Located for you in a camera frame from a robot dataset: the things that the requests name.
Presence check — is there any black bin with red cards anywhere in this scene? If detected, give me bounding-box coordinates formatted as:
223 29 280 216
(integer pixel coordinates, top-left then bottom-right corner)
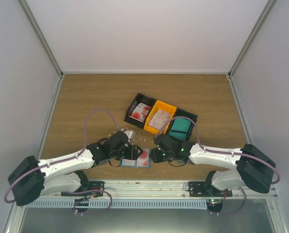
124 93 157 129

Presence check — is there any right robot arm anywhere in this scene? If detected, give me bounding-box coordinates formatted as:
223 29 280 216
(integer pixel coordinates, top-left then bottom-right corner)
149 134 276 197

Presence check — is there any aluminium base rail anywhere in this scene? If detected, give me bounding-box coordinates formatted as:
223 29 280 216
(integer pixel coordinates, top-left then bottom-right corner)
38 180 278 200

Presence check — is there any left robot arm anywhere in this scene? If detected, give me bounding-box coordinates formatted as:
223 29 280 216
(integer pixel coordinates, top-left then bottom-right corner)
8 132 143 206

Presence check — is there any left aluminium frame post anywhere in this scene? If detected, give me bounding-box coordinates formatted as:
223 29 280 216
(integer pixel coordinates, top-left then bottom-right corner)
16 0 64 79

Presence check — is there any white floral credit card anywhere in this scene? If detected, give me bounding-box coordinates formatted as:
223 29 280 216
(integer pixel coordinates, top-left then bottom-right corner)
122 159 137 167

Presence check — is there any aluminium frame post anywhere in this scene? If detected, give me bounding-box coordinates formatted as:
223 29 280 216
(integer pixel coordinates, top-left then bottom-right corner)
16 0 64 79
226 0 278 79

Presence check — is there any red and white card stack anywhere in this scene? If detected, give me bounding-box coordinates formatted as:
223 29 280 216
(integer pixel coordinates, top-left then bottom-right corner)
130 103 151 122

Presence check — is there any white perforated cable duct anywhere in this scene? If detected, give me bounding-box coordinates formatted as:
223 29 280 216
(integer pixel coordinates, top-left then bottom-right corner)
26 199 207 210

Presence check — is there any red dotted credit card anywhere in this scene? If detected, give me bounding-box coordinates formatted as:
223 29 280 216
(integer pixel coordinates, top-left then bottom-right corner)
137 149 150 168

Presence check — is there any right aluminium frame post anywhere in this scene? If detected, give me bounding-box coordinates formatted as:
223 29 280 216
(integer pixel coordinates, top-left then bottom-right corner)
226 0 278 79

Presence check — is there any black bin with teal cards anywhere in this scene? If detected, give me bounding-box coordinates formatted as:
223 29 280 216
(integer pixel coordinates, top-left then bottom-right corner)
166 108 198 141

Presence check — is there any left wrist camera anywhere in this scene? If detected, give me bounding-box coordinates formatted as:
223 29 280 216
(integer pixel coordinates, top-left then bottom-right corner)
124 130 136 141

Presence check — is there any yellow bin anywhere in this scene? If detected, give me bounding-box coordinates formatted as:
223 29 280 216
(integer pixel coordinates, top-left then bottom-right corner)
144 100 177 134

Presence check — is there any blue leather card holder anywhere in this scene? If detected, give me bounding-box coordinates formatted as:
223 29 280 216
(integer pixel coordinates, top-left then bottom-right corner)
121 149 151 168

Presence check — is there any teal card stack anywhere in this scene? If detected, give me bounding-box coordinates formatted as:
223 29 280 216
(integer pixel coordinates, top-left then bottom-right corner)
168 118 191 141

